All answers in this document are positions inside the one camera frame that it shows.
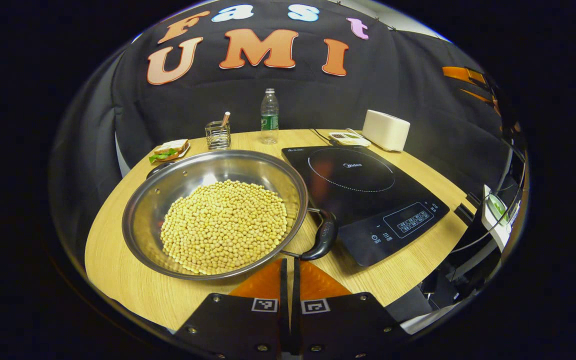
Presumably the clear plastic water bottle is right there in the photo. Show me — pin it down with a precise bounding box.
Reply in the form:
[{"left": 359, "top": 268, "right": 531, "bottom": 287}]
[{"left": 260, "top": 88, "right": 280, "bottom": 145}]

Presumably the black induction cooktop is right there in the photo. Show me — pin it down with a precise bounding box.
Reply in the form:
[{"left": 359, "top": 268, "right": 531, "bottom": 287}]
[{"left": 281, "top": 145, "right": 451, "bottom": 267}]

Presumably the white and green device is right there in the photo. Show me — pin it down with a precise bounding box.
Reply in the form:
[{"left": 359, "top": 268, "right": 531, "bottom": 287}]
[{"left": 482, "top": 185, "right": 513, "bottom": 252}]

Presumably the black backdrop cloth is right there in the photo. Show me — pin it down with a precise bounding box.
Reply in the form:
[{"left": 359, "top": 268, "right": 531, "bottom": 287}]
[{"left": 48, "top": 0, "right": 524, "bottom": 236}]

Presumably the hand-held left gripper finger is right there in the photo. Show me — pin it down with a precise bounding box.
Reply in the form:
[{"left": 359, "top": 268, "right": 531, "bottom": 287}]
[
  {"left": 290, "top": 257, "right": 413, "bottom": 359},
  {"left": 174, "top": 257, "right": 290, "bottom": 358}
]

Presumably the pile of yellow soybeans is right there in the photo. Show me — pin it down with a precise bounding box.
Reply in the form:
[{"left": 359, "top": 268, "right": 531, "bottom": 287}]
[{"left": 160, "top": 180, "right": 289, "bottom": 276}]

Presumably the white divided seasoning dish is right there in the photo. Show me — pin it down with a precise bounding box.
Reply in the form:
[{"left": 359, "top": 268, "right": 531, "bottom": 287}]
[{"left": 328, "top": 131, "right": 372, "bottom": 148}]

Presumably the stainless steel pot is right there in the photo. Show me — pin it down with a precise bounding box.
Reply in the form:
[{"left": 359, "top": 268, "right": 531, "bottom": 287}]
[{"left": 121, "top": 149, "right": 340, "bottom": 281}]

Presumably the sandwich with lettuce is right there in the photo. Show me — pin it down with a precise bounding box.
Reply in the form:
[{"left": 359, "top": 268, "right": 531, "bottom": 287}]
[{"left": 149, "top": 139, "right": 190, "bottom": 163}]

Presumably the white toaster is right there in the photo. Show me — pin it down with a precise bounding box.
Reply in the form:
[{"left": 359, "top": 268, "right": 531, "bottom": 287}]
[{"left": 362, "top": 109, "right": 411, "bottom": 152}]

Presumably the small sandwich plate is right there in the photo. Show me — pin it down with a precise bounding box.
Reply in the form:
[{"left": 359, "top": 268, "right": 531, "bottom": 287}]
[{"left": 149, "top": 142, "right": 192, "bottom": 165}]

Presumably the black power cable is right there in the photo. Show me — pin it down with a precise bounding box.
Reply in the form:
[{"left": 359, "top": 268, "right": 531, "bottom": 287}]
[{"left": 309, "top": 128, "right": 336, "bottom": 147}]

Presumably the wire mesh basket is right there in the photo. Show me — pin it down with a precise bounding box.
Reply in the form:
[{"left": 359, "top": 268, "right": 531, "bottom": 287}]
[{"left": 204, "top": 120, "right": 232, "bottom": 151}]

